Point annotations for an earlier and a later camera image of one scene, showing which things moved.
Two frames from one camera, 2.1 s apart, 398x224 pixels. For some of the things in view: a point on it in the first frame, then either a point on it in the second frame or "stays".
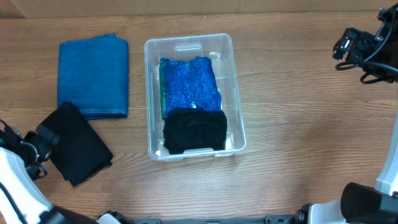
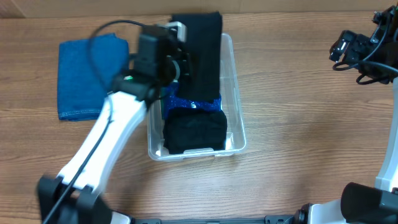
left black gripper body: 37,147 -> 178,65
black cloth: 80,152 -> 204,38
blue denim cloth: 94,76 stays
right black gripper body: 360,48 stays
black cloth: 187,129 stays
